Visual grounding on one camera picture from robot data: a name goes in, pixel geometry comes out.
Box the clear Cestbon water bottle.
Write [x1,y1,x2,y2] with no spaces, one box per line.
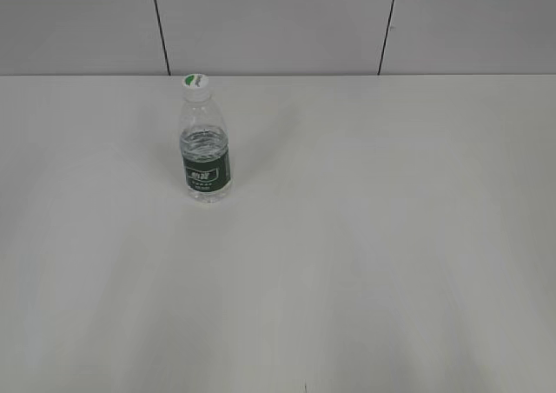
[179,90,231,203]

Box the white green bottle cap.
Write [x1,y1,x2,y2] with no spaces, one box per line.
[182,73,211,102]

